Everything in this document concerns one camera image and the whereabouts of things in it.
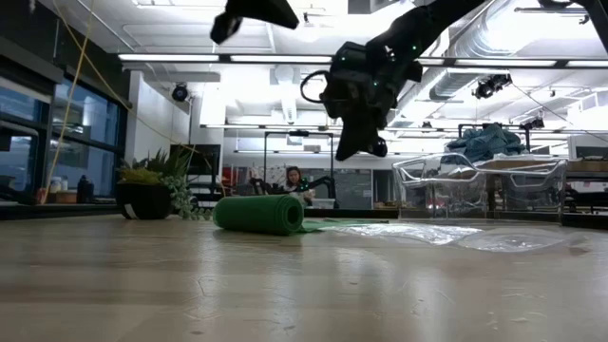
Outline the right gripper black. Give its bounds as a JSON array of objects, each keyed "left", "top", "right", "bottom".
[{"left": 334, "top": 61, "right": 424, "bottom": 162}]

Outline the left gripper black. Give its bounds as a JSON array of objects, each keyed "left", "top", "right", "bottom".
[{"left": 210, "top": 0, "right": 300, "bottom": 46}]

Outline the clear plastic zip bag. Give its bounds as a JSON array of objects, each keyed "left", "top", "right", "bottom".
[{"left": 326, "top": 221, "right": 591, "bottom": 255}]

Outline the green elastic bandage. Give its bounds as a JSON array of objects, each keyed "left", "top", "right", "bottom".
[{"left": 212, "top": 193, "right": 395, "bottom": 238}]

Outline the clear plastic bin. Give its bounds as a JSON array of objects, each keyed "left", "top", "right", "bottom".
[{"left": 391, "top": 152, "right": 569, "bottom": 223}]

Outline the person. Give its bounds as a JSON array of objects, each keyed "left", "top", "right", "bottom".
[{"left": 281, "top": 165, "right": 317, "bottom": 208}]

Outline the black metal stand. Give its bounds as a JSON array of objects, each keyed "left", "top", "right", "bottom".
[{"left": 262, "top": 131, "right": 334, "bottom": 211}]

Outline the blue cloth pile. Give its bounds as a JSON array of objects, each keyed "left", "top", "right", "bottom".
[{"left": 445, "top": 122, "right": 529, "bottom": 163}]

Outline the black computer monitor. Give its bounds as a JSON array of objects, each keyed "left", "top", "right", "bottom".
[{"left": 169, "top": 142, "right": 222, "bottom": 178}]

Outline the wooden workbench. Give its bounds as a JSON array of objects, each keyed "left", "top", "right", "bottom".
[{"left": 474, "top": 158, "right": 608, "bottom": 214}]

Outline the potted succulent plant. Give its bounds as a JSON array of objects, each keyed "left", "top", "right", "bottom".
[{"left": 115, "top": 146, "right": 216, "bottom": 222}]

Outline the black bottle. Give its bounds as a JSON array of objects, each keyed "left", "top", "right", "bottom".
[{"left": 75, "top": 174, "right": 96, "bottom": 205}]

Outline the brown bowl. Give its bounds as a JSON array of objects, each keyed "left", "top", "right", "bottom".
[{"left": 52, "top": 189, "right": 80, "bottom": 205}]

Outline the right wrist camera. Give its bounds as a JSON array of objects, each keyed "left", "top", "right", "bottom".
[{"left": 320, "top": 87, "right": 351, "bottom": 121}]

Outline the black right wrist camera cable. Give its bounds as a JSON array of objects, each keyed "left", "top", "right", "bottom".
[{"left": 299, "top": 69, "right": 333, "bottom": 105}]

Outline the black ceiling camera fixture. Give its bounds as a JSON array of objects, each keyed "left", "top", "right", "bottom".
[{"left": 471, "top": 72, "right": 515, "bottom": 102}]

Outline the yellow cable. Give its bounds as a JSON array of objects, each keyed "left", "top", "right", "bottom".
[{"left": 39, "top": 0, "right": 201, "bottom": 206}]

